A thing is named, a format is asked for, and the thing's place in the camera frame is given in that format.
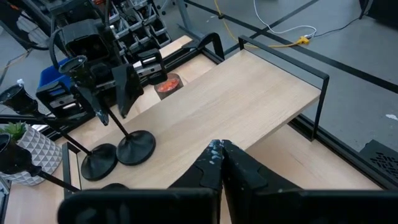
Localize blue plastic bin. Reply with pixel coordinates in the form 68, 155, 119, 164
37, 58, 73, 91

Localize wooden shelf with black frame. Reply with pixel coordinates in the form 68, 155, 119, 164
61, 34, 330, 200

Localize red candle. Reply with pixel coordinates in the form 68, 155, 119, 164
154, 73, 185, 101

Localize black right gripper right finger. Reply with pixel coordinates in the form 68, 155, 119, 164
223, 140, 398, 224

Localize yellow extension cable with plug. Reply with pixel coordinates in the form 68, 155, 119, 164
213, 0, 311, 49

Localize black candle stick holder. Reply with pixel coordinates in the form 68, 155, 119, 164
0, 133, 130, 194
58, 55, 157, 167
0, 79, 119, 182

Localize black frame bracket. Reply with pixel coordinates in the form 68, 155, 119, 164
182, 32, 226, 62

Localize black aluminium table frame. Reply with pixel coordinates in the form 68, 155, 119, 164
0, 32, 398, 224

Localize black perforated metal box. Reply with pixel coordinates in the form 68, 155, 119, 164
359, 139, 398, 189

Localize green succulent in white pot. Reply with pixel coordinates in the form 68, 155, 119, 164
0, 121, 63, 187

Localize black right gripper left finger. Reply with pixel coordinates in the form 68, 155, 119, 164
57, 139, 223, 224

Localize black floor cable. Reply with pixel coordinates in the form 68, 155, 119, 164
313, 15, 364, 38

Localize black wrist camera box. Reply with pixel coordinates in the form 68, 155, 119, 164
58, 19, 109, 63

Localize grey metal stand leg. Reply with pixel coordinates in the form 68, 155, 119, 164
175, 0, 203, 38

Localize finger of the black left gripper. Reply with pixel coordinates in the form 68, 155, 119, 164
111, 63, 145, 119
76, 85, 110, 127

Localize black parts bin rack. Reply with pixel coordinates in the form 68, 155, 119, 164
107, 0, 172, 55

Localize white floor cable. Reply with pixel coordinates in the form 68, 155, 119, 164
253, 0, 318, 37

